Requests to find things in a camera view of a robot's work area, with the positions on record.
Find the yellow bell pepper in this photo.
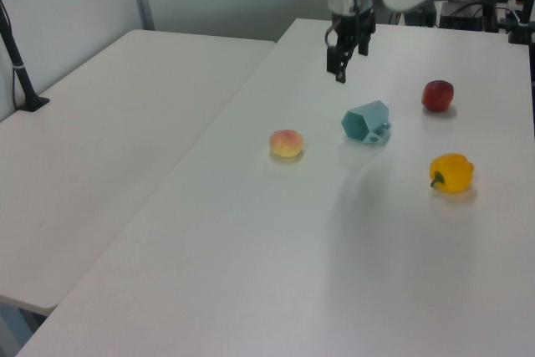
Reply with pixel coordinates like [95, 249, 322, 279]
[429, 153, 476, 194]

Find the black camera stand pole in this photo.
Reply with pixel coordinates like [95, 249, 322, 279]
[507, 0, 535, 45]
[0, 0, 51, 114]

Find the red apple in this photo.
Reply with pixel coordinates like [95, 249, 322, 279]
[420, 79, 456, 113]

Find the teal hexagonal mug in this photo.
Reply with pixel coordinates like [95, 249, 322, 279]
[340, 99, 394, 145]

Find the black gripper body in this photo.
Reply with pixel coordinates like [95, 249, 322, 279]
[329, 7, 376, 52]

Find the black electronic equipment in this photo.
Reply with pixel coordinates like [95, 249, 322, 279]
[390, 0, 516, 33]

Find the peach fruit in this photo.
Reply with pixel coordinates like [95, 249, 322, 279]
[268, 129, 304, 159]

